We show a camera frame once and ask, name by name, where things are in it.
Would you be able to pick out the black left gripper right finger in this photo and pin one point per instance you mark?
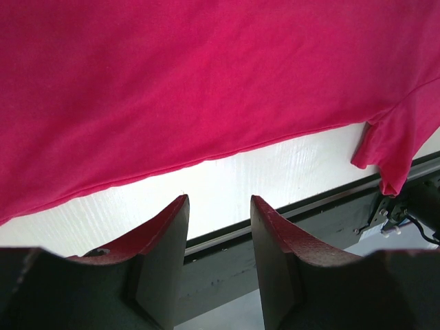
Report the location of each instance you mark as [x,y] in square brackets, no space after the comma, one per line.
[305,283]

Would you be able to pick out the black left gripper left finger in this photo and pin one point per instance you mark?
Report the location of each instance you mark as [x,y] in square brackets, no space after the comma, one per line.
[131,282]

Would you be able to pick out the pink t shirt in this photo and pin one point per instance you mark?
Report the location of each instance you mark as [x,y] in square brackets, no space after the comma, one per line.
[96,94]

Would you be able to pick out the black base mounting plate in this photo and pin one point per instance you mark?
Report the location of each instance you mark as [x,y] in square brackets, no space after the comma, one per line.
[220,287]

